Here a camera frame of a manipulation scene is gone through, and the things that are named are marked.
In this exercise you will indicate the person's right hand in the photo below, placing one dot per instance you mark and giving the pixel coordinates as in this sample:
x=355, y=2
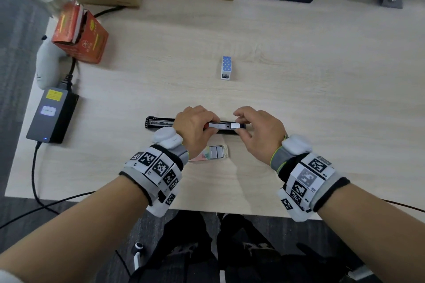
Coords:
x=265, y=140

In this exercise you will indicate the person's left hand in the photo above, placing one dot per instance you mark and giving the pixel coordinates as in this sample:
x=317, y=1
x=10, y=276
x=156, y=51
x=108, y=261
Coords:
x=189, y=130

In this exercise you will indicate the person's right thumb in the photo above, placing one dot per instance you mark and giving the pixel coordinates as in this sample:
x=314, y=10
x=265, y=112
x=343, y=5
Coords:
x=245, y=136

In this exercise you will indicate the person's left thumb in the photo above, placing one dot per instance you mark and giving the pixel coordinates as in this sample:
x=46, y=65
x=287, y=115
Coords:
x=209, y=128

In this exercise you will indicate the long black bar device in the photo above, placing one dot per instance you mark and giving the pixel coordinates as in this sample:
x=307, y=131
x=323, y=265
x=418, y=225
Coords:
x=159, y=122

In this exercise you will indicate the person's left forearm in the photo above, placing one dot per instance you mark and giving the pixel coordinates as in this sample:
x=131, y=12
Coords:
x=76, y=236

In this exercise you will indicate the person's right forearm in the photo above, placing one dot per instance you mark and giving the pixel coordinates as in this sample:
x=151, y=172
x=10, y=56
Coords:
x=375, y=233

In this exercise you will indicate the small clear plastic packet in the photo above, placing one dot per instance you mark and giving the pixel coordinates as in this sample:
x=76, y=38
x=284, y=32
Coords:
x=215, y=152

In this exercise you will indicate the small white blue-dotted box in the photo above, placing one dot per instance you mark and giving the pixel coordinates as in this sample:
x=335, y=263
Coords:
x=226, y=65

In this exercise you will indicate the left wrist marker band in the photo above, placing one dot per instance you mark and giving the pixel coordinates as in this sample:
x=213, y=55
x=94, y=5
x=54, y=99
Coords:
x=159, y=170

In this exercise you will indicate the wrist marker band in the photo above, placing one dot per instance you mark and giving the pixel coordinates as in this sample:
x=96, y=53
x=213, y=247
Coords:
x=305, y=176
x=159, y=170

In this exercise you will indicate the right wrist marker band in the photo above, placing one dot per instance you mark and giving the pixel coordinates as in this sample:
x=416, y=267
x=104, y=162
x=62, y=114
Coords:
x=305, y=176

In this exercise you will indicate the person's black trousers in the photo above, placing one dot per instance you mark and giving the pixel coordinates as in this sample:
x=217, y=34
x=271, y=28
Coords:
x=239, y=253

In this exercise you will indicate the small white black gadget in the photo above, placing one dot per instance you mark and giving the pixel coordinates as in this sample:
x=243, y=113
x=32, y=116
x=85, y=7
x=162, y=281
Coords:
x=138, y=253

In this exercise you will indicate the orange carton box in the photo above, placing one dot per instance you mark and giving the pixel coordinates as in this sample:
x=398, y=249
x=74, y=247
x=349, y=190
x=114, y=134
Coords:
x=83, y=35

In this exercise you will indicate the grey black power adapter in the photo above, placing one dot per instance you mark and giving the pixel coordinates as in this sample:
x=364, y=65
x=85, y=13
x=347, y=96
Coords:
x=51, y=115

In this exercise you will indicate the white handheld device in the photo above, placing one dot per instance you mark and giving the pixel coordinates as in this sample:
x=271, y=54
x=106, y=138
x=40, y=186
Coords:
x=48, y=64

